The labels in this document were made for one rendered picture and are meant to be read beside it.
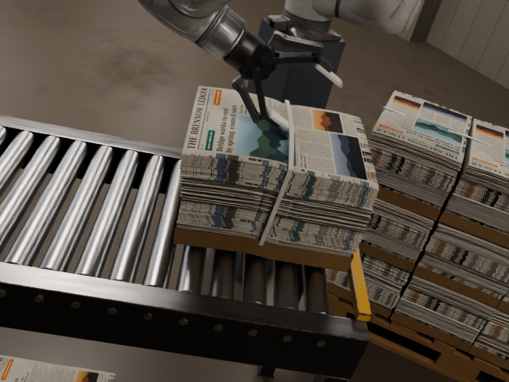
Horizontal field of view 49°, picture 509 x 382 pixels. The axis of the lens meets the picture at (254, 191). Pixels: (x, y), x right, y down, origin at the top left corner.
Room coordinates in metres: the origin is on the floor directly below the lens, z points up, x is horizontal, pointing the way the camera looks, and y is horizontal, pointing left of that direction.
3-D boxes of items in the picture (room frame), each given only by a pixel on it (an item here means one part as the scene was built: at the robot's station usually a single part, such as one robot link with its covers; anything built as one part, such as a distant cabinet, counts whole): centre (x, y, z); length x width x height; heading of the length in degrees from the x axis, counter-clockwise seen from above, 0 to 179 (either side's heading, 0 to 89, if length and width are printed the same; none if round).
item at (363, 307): (1.00, -0.24, 0.81); 0.43 x 0.03 x 0.02; 7
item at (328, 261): (1.04, -0.14, 0.83); 0.29 x 0.16 x 0.04; 7
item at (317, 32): (1.78, -0.01, 1.03); 0.22 x 0.18 x 0.06; 130
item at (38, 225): (0.94, 0.42, 0.77); 0.47 x 0.05 x 0.05; 7
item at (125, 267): (0.96, 0.23, 0.77); 0.47 x 0.05 x 0.05; 7
